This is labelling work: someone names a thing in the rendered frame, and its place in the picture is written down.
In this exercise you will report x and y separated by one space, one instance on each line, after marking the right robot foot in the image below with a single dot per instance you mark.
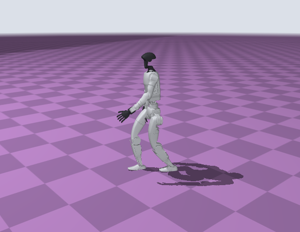
137 167

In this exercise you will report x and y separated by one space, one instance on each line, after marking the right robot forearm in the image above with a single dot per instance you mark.
147 104

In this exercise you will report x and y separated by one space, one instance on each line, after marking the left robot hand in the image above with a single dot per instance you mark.
125 114

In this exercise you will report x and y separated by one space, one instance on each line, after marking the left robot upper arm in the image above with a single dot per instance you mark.
152 82

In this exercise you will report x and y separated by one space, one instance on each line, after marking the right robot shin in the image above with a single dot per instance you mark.
137 153

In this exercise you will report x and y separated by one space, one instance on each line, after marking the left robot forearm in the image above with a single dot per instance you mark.
140 103

